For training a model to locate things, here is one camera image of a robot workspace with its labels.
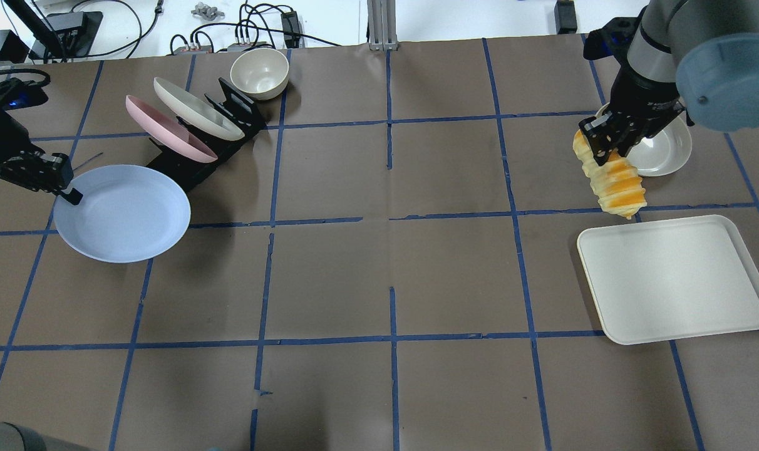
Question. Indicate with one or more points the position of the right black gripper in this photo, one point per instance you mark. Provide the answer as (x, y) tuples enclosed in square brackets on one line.
[(644, 97)]

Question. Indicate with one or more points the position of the orange striped bread loaf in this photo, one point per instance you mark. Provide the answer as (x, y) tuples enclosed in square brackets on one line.
[(616, 184)]

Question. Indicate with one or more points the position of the blue round plate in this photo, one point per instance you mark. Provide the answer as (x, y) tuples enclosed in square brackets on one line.
[(128, 213)]

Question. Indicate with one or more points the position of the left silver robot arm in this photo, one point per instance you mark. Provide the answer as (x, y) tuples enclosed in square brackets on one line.
[(14, 139)]

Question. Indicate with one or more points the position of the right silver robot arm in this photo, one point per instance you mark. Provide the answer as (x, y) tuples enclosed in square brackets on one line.
[(695, 57)]

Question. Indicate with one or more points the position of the cream round plate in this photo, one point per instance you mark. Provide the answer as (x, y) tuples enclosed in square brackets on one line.
[(663, 154)]

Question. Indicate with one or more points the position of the pink plate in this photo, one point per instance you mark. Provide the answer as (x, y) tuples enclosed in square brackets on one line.
[(168, 132)]

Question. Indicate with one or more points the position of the cream plate in rack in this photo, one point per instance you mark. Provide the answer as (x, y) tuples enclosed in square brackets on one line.
[(196, 112)]

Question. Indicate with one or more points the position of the white rectangular tray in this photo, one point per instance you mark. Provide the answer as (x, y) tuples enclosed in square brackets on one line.
[(670, 279)]

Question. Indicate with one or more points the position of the black dish rack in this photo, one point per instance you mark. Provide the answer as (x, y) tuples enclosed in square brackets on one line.
[(203, 134)]

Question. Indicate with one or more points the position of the cream bowl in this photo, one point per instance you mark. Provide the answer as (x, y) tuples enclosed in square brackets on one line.
[(261, 73)]

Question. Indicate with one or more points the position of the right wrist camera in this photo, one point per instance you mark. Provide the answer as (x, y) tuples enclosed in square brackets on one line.
[(614, 39)]

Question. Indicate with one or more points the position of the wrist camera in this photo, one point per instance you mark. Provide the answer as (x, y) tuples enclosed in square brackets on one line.
[(18, 94), (614, 39)]

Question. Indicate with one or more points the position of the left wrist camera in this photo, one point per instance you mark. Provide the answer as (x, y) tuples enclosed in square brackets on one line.
[(18, 94)]

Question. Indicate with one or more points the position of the aluminium frame post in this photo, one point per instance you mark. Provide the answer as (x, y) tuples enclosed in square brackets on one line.
[(382, 34)]

